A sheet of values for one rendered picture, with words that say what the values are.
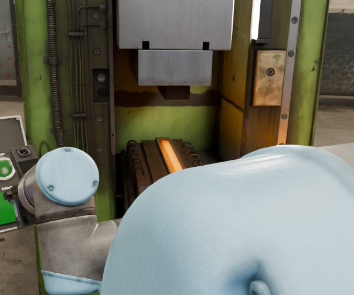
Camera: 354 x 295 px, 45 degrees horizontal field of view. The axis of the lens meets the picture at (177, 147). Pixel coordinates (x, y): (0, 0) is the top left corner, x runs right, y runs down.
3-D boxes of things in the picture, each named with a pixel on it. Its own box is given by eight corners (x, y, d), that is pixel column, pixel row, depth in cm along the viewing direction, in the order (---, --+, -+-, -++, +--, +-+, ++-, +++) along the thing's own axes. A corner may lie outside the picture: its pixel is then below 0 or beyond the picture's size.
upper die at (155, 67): (211, 85, 118) (213, 50, 115) (138, 85, 115) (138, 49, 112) (184, 65, 158) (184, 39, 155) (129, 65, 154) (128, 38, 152)
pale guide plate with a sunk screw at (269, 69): (281, 105, 136) (286, 51, 131) (253, 106, 135) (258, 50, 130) (278, 104, 138) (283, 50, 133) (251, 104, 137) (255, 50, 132)
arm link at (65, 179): (44, 213, 60) (36, 143, 62) (25, 222, 70) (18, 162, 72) (108, 204, 65) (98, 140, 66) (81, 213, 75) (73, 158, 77)
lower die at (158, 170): (205, 203, 129) (206, 177, 127) (138, 206, 126) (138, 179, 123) (181, 157, 169) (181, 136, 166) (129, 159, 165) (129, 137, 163)
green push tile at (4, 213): (31, 217, 105) (24, 187, 106) (-2, 225, 100) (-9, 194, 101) (29, 218, 106) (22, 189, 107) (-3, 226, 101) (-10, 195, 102)
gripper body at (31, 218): (14, 230, 85) (28, 223, 75) (5, 187, 86) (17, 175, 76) (53, 220, 89) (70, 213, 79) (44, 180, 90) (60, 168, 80)
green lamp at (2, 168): (12, 178, 104) (10, 161, 103) (-8, 179, 103) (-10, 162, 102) (14, 174, 107) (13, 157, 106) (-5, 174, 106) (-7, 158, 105)
